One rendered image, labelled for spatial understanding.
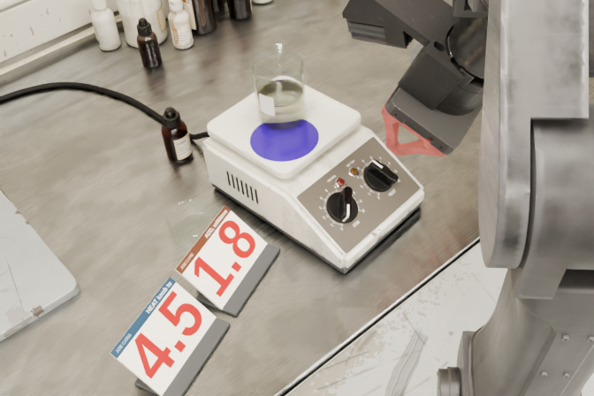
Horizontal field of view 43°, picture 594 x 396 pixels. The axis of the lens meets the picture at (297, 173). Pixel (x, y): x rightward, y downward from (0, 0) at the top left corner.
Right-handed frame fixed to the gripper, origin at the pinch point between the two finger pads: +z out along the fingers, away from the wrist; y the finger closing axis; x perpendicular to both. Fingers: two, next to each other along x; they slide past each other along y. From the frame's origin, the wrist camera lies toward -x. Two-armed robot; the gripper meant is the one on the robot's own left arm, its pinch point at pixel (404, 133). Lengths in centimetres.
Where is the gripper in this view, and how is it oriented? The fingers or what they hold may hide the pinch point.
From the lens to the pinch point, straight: 71.4
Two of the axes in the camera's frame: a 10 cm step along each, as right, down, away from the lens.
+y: -5.2, 7.0, -4.9
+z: -2.9, 3.9, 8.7
